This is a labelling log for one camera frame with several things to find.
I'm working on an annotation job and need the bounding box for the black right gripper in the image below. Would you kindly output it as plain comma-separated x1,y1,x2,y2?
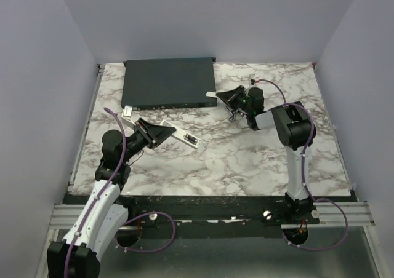
217,86,252,116

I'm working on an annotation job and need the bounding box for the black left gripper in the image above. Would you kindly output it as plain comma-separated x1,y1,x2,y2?
121,117,175,163

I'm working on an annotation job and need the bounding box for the white battery cover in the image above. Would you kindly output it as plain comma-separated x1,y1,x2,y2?
206,92,217,98

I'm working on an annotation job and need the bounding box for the white remote control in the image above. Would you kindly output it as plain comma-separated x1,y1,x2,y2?
160,119,201,149

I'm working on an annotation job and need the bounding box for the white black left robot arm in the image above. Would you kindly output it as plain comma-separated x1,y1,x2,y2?
47,119,176,277

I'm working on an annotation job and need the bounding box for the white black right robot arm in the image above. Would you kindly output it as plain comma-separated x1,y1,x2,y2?
215,85,316,224

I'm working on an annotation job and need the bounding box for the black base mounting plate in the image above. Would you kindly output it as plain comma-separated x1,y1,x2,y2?
63,193,339,240

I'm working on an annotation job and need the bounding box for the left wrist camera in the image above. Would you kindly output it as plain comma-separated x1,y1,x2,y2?
121,106,135,129

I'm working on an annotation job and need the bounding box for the dark network switch box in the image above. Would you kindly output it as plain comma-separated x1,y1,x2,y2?
121,57,217,110

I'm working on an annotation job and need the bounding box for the aluminium table edge rail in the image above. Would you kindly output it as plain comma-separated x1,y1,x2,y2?
66,63,105,193

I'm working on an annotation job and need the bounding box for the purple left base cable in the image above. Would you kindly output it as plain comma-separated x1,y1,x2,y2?
114,212,177,254

